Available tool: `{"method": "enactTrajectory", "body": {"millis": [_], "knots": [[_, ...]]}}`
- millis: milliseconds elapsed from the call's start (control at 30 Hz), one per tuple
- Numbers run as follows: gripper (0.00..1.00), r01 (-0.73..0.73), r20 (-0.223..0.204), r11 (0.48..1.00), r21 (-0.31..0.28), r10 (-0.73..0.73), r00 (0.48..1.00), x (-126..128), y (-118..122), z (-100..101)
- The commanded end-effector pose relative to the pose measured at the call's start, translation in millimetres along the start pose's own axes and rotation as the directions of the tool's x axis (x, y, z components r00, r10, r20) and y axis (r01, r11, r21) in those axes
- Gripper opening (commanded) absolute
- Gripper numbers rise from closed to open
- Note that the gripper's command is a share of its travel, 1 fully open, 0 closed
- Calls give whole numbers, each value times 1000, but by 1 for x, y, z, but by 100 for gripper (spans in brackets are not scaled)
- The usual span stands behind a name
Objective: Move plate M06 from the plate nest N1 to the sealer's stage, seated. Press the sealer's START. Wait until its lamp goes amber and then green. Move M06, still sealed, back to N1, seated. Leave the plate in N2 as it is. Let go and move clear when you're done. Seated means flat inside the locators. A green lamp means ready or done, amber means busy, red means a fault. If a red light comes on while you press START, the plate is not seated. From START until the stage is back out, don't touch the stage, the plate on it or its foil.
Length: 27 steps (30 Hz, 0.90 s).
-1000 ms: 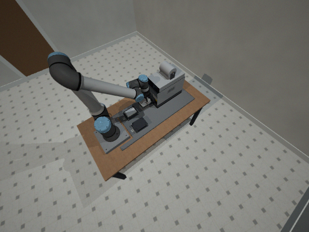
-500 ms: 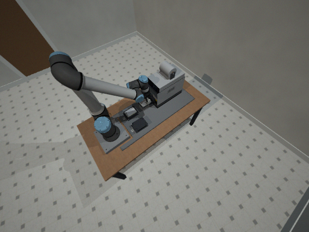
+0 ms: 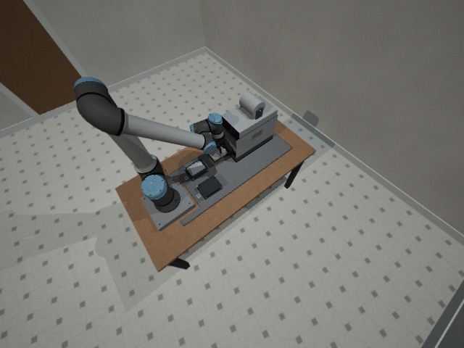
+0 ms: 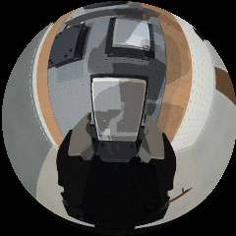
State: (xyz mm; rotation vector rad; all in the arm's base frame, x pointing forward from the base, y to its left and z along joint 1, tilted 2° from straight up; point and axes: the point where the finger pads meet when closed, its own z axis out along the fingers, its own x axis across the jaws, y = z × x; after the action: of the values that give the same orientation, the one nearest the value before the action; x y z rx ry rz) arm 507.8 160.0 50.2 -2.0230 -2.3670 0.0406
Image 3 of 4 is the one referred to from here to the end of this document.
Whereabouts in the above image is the grey cylinder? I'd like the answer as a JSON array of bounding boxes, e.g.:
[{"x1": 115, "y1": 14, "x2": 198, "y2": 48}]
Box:
[{"x1": 239, "y1": 91, "x2": 265, "y2": 117}]

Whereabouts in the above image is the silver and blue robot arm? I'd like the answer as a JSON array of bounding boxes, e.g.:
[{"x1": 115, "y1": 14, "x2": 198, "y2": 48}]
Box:
[{"x1": 74, "y1": 77, "x2": 223, "y2": 213}]

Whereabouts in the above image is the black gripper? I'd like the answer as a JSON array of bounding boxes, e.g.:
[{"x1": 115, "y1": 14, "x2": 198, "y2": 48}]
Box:
[{"x1": 216, "y1": 132, "x2": 226, "y2": 158}]

